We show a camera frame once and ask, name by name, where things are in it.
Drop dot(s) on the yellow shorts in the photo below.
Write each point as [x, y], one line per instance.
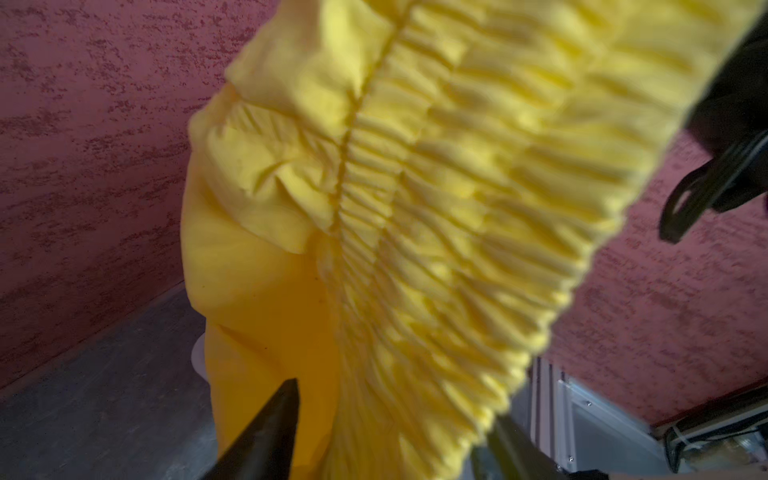
[393, 201]

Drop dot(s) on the right aluminium corner post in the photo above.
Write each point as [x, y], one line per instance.
[551, 414]

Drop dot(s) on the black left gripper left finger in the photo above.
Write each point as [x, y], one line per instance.
[264, 449]

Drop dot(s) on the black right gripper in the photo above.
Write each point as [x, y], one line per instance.
[730, 123]

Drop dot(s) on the white plastic laundry basket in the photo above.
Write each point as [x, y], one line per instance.
[197, 358]

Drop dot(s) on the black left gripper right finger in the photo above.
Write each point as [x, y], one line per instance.
[508, 453]

